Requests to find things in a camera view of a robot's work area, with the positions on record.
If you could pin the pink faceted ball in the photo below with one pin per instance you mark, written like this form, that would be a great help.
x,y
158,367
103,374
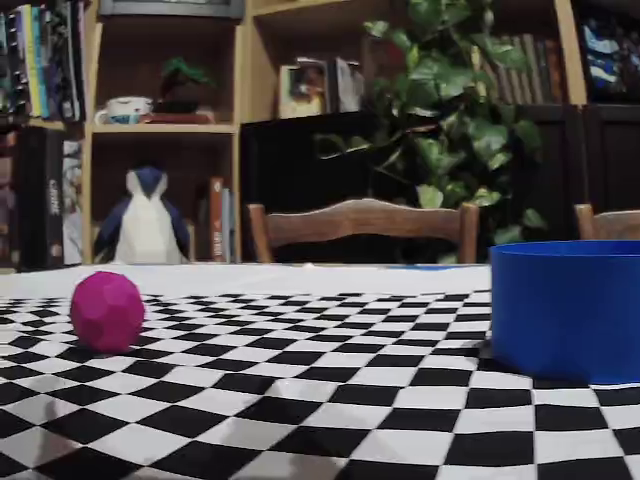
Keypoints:
x,y
107,312

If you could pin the grey game box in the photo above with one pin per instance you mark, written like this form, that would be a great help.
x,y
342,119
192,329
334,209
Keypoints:
x,y
72,200

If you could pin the blue round box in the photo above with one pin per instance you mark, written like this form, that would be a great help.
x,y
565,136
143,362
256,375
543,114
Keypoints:
x,y
565,310

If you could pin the black crime game box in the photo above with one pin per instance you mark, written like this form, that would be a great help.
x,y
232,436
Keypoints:
x,y
42,200

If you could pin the brown game box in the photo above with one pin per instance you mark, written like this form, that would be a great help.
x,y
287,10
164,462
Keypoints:
x,y
7,200

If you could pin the wooden chair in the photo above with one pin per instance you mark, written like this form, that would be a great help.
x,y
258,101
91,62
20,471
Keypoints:
x,y
610,225
360,220

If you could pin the thin blue book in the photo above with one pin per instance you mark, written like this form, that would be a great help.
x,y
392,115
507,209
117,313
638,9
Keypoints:
x,y
229,225

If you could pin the orange spine book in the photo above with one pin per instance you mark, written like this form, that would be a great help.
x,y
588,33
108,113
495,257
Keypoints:
x,y
216,220

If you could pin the blue tape strip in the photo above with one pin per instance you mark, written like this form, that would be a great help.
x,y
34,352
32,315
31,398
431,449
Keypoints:
x,y
440,268

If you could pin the framed photo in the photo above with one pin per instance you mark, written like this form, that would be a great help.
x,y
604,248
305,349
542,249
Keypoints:
x,y
302,95

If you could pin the pale upright book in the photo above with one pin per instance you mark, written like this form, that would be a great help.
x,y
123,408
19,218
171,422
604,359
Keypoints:
x,y
345,85

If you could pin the checkered print white mat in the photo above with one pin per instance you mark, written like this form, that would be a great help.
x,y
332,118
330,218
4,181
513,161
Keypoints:
x,y
300,400

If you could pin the green pothos plant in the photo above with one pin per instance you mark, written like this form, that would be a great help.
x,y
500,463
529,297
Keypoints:
x,y
440,125

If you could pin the blue white penguin figure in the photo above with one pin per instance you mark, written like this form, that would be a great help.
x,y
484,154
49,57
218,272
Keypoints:
x,y
145,225

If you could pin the light wooden bookshelf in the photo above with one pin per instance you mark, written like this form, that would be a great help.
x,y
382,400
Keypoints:
x,y
244,75

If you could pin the green bonsai model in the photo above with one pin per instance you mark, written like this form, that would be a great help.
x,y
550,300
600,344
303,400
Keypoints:
x,y
185,75

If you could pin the white patterned mug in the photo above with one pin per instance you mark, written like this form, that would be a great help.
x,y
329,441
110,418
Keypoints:
x,y
122,110

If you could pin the brown hardcover book set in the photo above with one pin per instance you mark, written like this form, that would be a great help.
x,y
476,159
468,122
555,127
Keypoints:
x,y
530,70

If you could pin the dark framed monitor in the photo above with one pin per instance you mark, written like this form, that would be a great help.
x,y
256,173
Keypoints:
x,y
170,6

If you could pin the teal book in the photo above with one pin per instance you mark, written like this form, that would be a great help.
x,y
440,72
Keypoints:
x,y
42,65

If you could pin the starry night picture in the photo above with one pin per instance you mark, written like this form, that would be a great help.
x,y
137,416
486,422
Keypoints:
x,y
610,60

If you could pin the yellow green book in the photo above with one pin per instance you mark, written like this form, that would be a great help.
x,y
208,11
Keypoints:
x,y
28,60

